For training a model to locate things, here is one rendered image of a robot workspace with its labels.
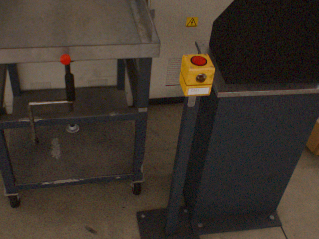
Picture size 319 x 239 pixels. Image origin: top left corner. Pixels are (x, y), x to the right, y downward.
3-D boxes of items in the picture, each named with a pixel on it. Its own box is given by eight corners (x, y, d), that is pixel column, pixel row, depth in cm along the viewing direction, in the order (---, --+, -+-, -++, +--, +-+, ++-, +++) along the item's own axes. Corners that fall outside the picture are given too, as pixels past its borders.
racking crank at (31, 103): (32, 146, 151) (20, 80, 131) (32, 140, 153) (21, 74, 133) (79, 142, 154) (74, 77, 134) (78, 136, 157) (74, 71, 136)
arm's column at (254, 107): (253, 165, 215) (296, 44, 166) (274, 213, 194) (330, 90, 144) (177, 171, 208) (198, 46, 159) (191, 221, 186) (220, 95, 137)
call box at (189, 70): (210, 95, 125) (216, 67, 118) (184, 97, 123) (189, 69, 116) (203, 79, 131) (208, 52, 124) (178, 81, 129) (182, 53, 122)
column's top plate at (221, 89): (298, 43, 167) (299, 38, 166) (335, 92, 144) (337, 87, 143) (194, 45, 159) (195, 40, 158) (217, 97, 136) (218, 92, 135)
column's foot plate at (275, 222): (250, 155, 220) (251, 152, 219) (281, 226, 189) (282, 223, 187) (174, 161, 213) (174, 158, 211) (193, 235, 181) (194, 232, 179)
